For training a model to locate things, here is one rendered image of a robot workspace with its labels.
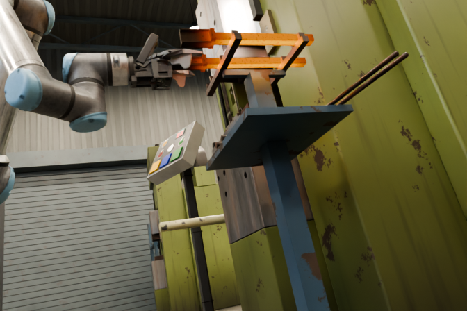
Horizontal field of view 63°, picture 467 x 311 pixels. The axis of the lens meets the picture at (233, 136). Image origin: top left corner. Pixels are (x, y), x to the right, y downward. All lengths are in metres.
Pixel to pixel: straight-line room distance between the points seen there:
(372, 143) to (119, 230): 8.57
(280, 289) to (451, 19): 1.32
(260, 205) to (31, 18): 1.01
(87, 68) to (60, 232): 8.64
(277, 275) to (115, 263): 8.26
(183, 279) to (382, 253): 5.35
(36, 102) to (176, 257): 5.64
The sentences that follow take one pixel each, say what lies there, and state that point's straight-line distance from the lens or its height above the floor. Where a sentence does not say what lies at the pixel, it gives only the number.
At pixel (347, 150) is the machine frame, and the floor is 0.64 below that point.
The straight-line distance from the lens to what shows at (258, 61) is 1.23.
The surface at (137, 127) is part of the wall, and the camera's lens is 10.55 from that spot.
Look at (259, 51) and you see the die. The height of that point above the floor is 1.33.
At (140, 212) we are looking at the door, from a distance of 9.76.
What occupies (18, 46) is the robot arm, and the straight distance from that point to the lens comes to 1.10.
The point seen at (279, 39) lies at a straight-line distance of 1.14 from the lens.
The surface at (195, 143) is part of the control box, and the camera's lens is 2.10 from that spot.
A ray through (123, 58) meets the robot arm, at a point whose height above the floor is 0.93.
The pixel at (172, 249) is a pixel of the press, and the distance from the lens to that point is 6.47.
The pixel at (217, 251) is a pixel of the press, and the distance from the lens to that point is 6.45.
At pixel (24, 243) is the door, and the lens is 9.66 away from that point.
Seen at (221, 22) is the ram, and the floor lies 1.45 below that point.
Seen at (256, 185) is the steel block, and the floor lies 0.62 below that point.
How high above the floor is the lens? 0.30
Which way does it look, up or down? 21 degrees up
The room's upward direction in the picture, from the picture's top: 12 degrees counter-clockwise
